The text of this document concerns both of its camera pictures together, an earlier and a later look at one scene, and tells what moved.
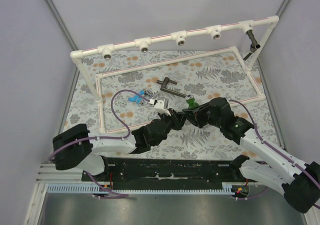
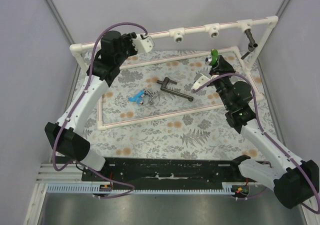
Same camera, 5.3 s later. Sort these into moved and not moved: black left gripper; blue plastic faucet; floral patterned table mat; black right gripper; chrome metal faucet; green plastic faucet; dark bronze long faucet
Moved: green plastic faucet; black left gripper; black right gripper
Not moved: dark bronze long faucet; blue plastic faucet; chrome metal faucet; floral patterned table mat
